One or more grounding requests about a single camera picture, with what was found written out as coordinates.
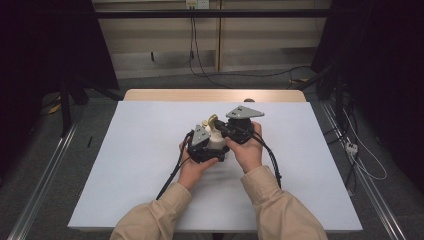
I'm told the person's left hand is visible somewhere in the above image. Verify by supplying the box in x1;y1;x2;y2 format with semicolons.
177;139;220;192

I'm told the hand-held gripper cable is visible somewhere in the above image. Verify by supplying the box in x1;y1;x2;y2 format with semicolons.
248;130;283;190
155;129;195;201

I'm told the person's right hand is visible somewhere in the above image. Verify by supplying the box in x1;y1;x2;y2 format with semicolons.
224;121;264;174

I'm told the dark curtain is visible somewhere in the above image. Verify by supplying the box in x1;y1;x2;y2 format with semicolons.
310;0;424;196
0;0;120;178

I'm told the black cable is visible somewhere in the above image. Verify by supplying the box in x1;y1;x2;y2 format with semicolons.
188;16;313;90

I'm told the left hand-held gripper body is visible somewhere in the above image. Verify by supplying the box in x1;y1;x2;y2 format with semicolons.
185;124;232;165

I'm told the wooden table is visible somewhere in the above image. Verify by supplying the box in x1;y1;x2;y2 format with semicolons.
123;88;307;103

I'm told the white table mat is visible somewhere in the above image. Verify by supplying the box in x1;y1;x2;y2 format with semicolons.
67;100;364;233

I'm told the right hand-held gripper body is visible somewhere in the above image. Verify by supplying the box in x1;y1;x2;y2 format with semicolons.
225;105;266;145

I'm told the wooden vertical strip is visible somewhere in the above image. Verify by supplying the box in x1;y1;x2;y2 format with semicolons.
214;0;223;73

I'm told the aluminium floor rail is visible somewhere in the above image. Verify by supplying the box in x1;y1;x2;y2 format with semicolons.
319;100;408;240
6;119;82;240

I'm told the white wall outlet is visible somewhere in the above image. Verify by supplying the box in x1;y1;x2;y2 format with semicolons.
185;0;210;10

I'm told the white cable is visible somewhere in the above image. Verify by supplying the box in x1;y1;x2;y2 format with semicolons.
342;109;388;182

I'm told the right hand-held gripper cable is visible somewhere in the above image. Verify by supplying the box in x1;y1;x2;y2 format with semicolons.
248;130;283;190

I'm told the left hand-held gripper cable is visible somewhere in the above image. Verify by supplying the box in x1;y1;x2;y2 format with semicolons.
155;129;195;201

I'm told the black horizontal bar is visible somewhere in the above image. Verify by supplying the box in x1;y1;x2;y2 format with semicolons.
94;9;334;20

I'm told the yellow floor tape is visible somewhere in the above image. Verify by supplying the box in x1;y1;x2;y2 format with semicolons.
47;102;63;115

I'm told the black metal stand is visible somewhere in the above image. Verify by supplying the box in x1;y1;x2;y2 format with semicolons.
293;64;352;134
58;77;124;138

